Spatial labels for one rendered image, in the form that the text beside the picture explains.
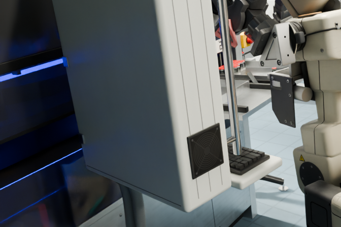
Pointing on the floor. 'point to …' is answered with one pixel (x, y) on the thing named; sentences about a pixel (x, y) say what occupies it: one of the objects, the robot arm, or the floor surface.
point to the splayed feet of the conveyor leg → (276, 182)
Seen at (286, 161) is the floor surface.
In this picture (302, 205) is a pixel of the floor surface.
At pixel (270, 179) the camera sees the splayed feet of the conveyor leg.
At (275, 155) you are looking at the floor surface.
